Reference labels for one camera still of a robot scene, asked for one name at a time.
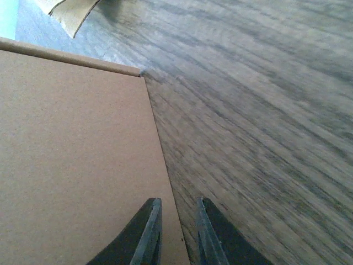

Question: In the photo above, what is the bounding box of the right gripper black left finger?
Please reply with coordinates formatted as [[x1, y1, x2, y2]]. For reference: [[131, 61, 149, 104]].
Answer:
[[88, 198, 162, 264]]

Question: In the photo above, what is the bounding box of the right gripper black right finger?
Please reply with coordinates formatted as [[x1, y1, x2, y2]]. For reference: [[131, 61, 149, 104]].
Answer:
[[196, 197, 272, 265]]

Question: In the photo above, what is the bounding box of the brown cardboard paper box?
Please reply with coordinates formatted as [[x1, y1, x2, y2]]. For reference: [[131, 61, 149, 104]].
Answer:
[[1, 38, 189, 264]]

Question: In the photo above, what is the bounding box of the stack of flat cardboard sheets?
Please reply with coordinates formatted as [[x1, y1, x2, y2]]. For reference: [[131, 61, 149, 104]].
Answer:
[[34, 0, 99, 39]]

